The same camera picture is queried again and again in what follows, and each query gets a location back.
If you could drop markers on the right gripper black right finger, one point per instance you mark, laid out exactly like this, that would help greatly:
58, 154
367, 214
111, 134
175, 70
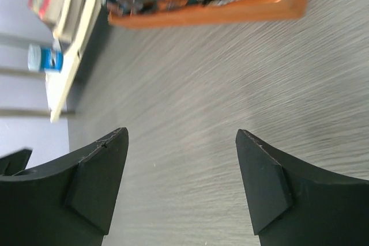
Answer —
292, 202

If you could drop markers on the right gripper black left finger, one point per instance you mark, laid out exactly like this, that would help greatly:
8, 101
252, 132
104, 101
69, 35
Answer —
67, 201

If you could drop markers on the white two-tier shelf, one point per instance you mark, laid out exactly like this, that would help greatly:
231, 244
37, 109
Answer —
58, 86

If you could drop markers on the blue jar white lid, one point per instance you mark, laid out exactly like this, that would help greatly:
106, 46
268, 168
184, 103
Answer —
43, 59

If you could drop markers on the orange wooden divided tray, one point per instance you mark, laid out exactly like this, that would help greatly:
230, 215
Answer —
235, 12

